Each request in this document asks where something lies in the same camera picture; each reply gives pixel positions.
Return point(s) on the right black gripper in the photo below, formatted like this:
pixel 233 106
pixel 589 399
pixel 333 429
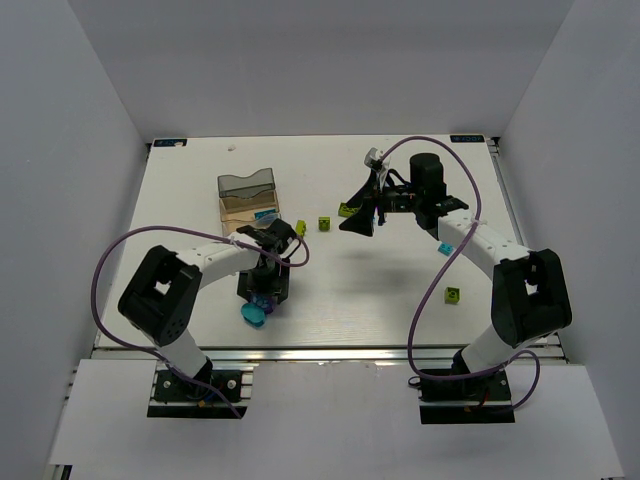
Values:
pixel 378 203

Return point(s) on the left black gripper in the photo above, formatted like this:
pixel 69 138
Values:
pixel 263 289

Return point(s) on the purple flower lego brick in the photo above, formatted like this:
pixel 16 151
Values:
pixel 265 303

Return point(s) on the teal rounded lego brick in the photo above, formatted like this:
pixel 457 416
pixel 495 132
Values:
pixel 253 315

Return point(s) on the teal lego brick with studs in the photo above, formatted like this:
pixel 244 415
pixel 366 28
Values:
pixel 264 216

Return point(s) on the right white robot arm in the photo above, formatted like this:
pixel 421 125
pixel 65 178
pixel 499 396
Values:
pixel 529 298

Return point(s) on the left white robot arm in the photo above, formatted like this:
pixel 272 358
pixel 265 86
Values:
pixel 160 297

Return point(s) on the green long lego brick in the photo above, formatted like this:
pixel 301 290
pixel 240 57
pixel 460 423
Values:
pixel 346 211

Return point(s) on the green sloped lego brick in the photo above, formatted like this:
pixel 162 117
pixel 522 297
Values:
pixel 324 223

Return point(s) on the green curved lego brick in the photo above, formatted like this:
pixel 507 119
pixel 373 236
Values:
pixel 301 228

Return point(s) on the clear plastic tray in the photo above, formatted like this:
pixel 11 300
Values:
pixel 231 225

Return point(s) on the amber plastic tray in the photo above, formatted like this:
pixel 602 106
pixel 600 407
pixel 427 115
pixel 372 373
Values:
pixel 241 208

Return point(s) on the green square lego brick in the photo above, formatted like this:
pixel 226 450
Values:
pixel 452 295

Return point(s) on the blue label right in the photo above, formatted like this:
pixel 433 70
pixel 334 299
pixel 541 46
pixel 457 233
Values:
pixel 467 138

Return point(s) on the blue label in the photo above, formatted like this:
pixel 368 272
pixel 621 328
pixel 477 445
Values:
pixel 467 138
pixel 169 142

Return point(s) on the blue label left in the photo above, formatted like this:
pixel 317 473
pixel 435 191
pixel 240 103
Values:
pixel 169 142

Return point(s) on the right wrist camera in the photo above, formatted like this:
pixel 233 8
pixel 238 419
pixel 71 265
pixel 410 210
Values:
pixel 379 167

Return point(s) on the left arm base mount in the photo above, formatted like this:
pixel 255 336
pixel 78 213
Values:
pixel 173 398

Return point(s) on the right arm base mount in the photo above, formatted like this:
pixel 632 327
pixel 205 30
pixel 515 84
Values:
pixel 484 400

